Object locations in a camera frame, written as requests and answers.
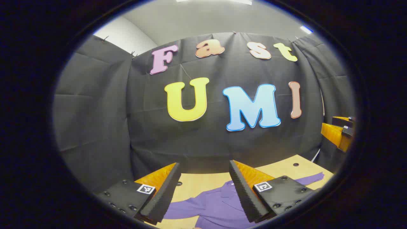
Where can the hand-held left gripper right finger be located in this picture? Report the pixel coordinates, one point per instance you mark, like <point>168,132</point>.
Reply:
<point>244,197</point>

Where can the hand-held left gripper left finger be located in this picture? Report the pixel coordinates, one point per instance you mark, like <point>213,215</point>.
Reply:
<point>165,194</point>

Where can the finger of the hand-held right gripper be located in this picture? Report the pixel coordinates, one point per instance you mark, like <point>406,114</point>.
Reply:
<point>343,122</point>
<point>334,135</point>

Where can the purple knit garment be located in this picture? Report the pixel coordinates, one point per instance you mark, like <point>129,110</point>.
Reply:
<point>216,206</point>

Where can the ceiling light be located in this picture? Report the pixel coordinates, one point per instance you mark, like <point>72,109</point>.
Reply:
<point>306,29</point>

